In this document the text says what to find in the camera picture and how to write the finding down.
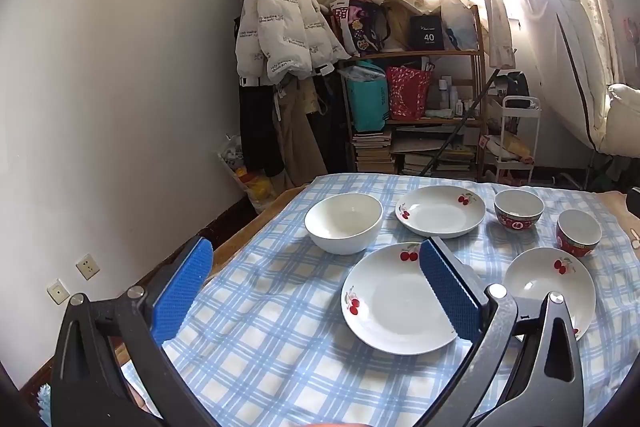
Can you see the brown paper bag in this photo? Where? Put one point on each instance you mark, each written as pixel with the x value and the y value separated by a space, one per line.
pixel 400 22

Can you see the beige trousers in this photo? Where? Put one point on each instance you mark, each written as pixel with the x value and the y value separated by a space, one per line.
pixel 300 132

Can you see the narrow stack of books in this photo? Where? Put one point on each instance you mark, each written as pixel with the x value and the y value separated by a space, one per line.
pixel 372 152

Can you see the red bag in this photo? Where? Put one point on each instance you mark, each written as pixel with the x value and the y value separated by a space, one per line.
pixel 407 92

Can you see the black box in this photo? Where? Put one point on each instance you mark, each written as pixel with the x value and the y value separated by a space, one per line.
pixel 427 32

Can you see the clear plastic bag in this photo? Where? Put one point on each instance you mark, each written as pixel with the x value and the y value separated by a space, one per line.
pixel 245 177

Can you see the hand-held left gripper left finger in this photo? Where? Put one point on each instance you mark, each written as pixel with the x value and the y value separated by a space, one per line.
pixel 182 292

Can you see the white pillow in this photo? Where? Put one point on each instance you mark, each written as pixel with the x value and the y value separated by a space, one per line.
pixel 625 112

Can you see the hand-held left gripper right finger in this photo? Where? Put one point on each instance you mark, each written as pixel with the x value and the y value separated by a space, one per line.
pixel 450 292

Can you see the yellow paper packet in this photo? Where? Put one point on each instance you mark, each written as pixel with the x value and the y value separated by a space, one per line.
pixel 512 143

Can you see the black backpack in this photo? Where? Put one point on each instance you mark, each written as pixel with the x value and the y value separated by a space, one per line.
pixel 515 84

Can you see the blue checked tablecloth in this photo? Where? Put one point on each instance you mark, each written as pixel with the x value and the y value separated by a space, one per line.
pixel 275 307

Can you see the red patterned bowl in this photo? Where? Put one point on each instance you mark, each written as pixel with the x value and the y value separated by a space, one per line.
pixel 577 234
pixel 518 212

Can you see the white wall socket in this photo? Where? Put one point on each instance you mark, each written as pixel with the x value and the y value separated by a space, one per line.
pixel 57 292
pixel 87 266

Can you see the white puffer jacket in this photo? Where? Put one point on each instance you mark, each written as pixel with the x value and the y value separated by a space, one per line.
pixel 280 17

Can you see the white cart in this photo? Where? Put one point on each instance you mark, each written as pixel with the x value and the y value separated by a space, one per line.
pixel 517 132

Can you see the white cherry-print plate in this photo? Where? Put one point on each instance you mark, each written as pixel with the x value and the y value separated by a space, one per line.
pixel 440 214
pixel 540 277
pixel 395 307

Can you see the cream zipped quilt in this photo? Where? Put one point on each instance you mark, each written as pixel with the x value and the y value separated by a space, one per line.
pixel 565 47

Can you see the black hanging garment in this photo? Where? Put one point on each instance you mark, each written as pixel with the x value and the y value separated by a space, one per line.
pixel 255 127

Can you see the red square tag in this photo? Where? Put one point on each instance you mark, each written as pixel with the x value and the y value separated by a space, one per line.
pixel 484 142

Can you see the black rod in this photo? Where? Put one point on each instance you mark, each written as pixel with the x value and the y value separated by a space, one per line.
pixel 465 122

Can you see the white plastic bag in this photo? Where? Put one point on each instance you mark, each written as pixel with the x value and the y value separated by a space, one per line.
pixel 457 17

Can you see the colourful printed bag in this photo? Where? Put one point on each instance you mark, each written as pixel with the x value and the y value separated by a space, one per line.
pixel 360 24

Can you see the large white bowl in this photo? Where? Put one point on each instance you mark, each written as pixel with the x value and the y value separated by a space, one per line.
pixel 344 222

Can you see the teal bag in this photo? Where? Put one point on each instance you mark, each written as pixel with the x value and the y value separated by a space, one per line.
pixel 367 102

